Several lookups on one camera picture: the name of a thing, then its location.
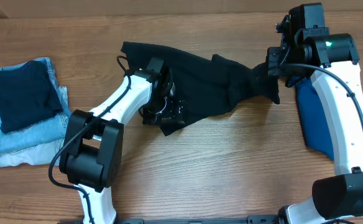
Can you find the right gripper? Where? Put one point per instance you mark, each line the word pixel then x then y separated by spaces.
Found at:
pixel 273 62

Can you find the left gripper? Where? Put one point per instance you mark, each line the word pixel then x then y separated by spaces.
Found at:
pixel 171 112

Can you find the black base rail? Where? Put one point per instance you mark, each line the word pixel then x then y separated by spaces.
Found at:
pixel 251 219

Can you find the folded navy shirt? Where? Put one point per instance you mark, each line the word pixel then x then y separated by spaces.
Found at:
pixel 27 96

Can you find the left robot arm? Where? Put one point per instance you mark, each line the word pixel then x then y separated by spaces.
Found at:
pixel 92 150

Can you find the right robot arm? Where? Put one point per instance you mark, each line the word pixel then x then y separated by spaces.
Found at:
pixel 331 62

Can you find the black t-shirt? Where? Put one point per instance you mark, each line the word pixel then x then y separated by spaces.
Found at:
pixel 204 87

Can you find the folded light denim jeans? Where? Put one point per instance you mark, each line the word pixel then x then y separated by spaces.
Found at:
pixel 36 155

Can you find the folded blue jeans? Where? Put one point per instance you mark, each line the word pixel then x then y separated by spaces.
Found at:
pixel 44 131

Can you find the blue t-shirt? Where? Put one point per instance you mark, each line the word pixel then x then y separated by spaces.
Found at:
pixel 312 117

